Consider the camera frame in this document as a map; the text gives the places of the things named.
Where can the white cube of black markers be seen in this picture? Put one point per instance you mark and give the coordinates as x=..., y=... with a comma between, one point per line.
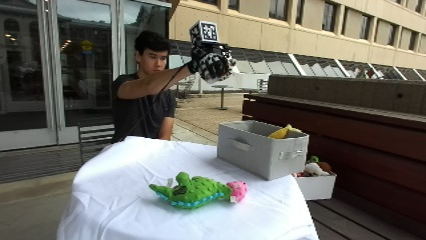
x=204, y=32

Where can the beige building with windows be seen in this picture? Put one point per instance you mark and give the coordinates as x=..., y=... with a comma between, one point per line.
x=306, y=36

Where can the the person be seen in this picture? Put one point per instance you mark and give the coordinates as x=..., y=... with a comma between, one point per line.
x=140, y=110

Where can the yellow plush banana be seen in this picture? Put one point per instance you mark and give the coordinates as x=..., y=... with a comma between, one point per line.
x=281, y=132

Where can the grey fabric storage box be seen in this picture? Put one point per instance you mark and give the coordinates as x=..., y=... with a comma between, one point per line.
x=260, y=154

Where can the dark wooden bench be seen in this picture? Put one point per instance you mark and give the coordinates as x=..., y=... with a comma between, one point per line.
x=354, y=133

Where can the grey slatted metal chair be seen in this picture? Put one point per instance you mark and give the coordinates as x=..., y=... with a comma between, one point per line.
x=93, y=140

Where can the pile of plush toys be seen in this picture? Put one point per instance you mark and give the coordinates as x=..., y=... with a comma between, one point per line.
x=316, y=167

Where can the pink plush toy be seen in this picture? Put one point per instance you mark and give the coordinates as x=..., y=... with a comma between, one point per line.
x=238, y=191

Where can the green crocodile plush toy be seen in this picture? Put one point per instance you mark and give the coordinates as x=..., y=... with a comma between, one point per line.
x=193, y=191

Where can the white tablecloth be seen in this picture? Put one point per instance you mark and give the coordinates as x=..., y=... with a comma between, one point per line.
x=133, y=186

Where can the white plastic bin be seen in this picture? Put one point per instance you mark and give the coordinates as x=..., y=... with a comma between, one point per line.
x=316, y=186

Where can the round pedestal table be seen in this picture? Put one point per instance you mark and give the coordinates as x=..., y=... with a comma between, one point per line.
x=221, y=95

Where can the glass door with metal frame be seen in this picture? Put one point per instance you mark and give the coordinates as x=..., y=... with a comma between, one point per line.
x=57, y=66

